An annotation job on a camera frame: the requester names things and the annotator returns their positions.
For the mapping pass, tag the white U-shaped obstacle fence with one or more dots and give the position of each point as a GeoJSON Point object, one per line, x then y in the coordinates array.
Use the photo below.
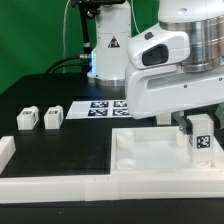
{"type": "Point", "coordinates": [200, 184]}

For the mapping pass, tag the white square tabletop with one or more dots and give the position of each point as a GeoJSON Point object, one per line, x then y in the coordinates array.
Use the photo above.
{"type": "Point", "coordinates": [157, 149]}

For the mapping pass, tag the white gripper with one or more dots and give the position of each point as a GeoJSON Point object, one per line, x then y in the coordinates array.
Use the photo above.
{"type": "Point", "coordinates": [160, 90]}

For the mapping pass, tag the white sheet with tags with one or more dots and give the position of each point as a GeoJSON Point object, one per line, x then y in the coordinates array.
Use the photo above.
{"type": "Point", "coordinates": [98, 109]}

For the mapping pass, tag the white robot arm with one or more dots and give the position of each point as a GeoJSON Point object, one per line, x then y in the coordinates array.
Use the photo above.
{"type": "Point", "coordinates": [175, 65]}

